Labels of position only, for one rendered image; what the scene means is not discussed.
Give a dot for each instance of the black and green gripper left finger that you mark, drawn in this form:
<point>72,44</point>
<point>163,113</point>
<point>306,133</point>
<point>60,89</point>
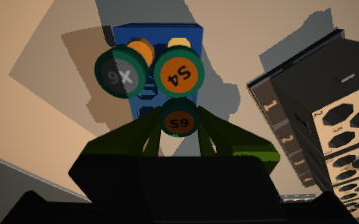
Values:
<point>130,138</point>

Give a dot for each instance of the beige tube rack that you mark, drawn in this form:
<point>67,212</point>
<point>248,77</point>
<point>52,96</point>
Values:
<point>297,199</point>

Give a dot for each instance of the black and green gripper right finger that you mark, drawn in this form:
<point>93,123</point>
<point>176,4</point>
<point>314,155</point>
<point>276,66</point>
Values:
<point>231,140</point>

